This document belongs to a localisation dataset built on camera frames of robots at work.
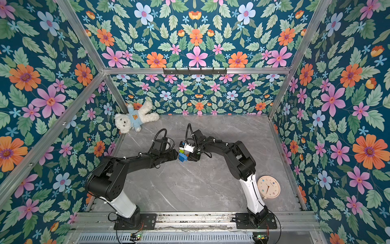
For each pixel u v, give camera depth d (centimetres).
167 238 70
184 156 94
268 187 82
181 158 93
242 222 72
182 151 96
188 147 87
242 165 57
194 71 93
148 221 74
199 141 80
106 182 47
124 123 104
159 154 76
